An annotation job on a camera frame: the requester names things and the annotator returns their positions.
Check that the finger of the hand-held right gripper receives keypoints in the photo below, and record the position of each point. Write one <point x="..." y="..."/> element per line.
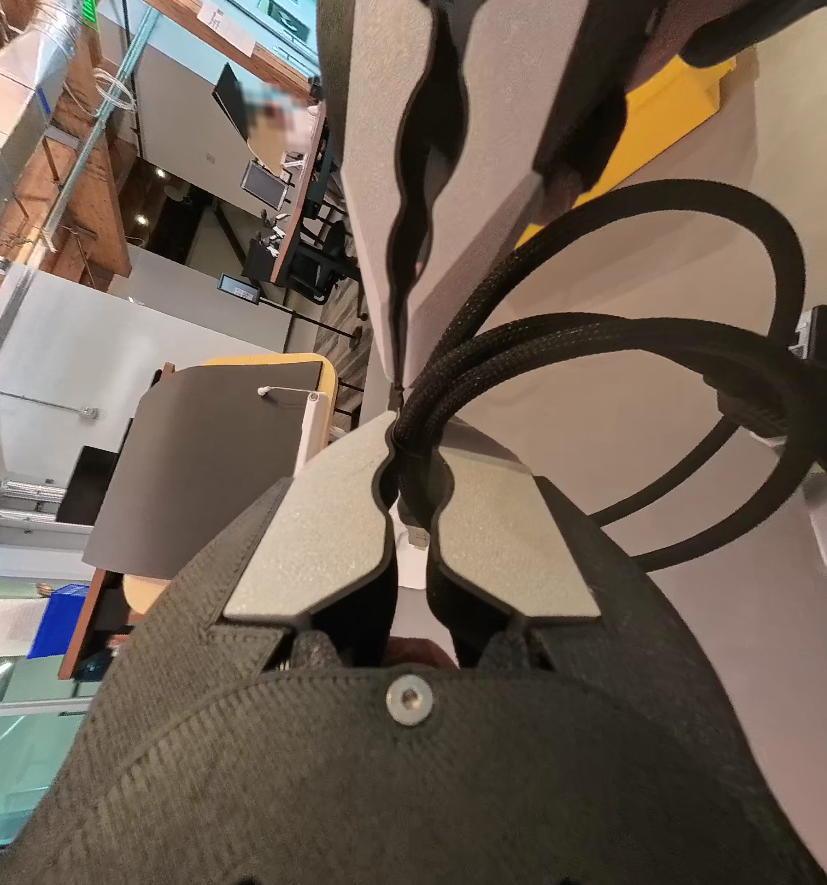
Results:
<point x="372" y="104"/>
<point x="503" y="138"/>

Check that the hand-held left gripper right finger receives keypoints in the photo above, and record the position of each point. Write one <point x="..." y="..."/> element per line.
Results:
<point x="517" y="553"/>

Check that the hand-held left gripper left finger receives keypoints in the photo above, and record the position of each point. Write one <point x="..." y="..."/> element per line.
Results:
<point x="316" y="546"/>

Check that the yellow plastic bin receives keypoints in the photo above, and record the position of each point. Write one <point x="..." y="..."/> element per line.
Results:
<point x="669" y="110"/>

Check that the small silver screen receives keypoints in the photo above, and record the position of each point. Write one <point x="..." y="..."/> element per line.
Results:
<point x="265" y="185"/>

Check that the long wooden desk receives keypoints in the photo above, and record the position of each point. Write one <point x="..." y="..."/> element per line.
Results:
<point x="296" y="221"/>

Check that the black monitor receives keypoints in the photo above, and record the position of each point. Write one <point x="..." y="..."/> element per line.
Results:
<point x="87" y="487"/>
<point x="230" y="97"/>

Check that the white paper sign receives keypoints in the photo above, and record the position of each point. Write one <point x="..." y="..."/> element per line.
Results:
<point x="226" y="24"/>

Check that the wooden board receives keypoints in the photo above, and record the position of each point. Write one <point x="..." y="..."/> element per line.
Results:
<point x="275" y="361"/>

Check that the tablet on stand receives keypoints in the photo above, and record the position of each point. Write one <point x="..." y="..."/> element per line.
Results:
<point x="239" y="289"/>

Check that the blue bin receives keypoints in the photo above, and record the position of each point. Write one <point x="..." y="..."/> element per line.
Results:
<point x="57" y="622"/>

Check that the smooth silver pipes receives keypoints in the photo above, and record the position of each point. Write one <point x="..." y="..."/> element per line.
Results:
<point x="12" y="501"/>

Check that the white box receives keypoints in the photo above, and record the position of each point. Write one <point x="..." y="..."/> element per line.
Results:
<point x="12" y="628"/>

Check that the dark wall frame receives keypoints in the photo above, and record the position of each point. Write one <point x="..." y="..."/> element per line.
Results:
<point x="289" y="14"/>

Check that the wooden desk with black frame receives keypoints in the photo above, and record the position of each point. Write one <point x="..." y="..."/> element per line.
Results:
<point x="85" y="622"/>

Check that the silver spiral air duct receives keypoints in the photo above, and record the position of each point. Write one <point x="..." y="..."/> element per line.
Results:
<point x="61" y="17"/>

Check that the rectangular metal duct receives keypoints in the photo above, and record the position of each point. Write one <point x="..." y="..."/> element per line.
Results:
<point x="12" y="124"/>

